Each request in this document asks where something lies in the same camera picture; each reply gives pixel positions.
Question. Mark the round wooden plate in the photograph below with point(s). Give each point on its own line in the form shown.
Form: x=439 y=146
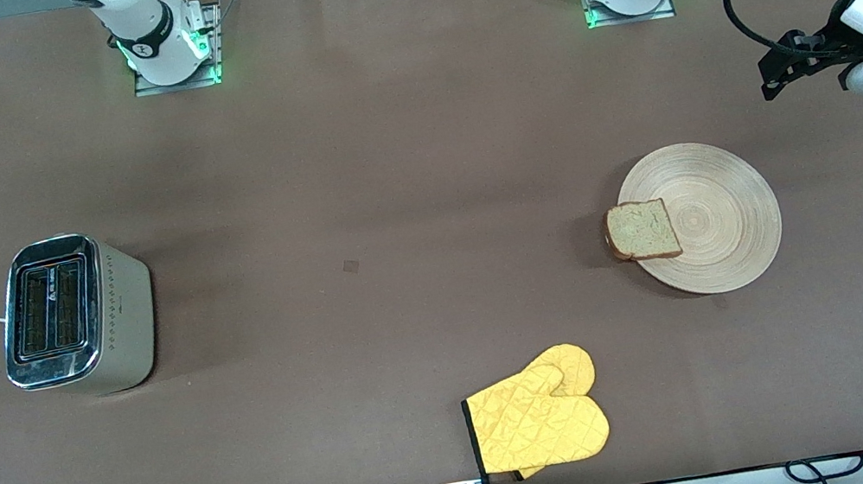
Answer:
x=719 y=229

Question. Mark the brown bread slice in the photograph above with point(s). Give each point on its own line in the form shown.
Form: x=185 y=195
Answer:
x=641 y=229

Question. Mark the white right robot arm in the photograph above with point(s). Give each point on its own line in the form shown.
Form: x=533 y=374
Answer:
x=151 y=35

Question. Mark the silver two-slot toaster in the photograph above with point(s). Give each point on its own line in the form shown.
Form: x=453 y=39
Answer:
x=120 y=320

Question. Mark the yellow quilted oven mitt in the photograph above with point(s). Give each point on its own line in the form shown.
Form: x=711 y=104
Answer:
x=570 y=363
x=533 y=427

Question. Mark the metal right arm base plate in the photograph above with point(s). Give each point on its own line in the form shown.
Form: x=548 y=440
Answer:
x=147 y=89

